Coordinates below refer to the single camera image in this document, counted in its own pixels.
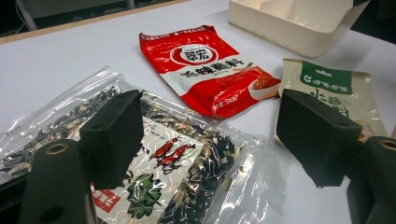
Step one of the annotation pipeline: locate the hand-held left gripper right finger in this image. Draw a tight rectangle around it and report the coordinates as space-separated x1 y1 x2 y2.
276 88 363 189

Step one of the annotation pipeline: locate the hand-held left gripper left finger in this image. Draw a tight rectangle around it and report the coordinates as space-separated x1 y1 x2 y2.
78 89 145 190

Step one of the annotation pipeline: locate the beige green-label packet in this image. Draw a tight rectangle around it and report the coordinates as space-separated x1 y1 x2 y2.
273 57 390 147

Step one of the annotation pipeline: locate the clear dried seaweed bag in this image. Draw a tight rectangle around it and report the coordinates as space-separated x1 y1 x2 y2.
0 65 293 224

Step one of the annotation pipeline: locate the white plastic box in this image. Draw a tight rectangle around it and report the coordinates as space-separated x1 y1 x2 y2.
228 0 372 59

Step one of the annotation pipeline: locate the red seasoning packet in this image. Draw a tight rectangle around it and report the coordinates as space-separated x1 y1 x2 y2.
138 24 282 119

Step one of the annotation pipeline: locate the white metal stand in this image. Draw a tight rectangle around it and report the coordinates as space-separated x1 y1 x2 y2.
13 0 38 32

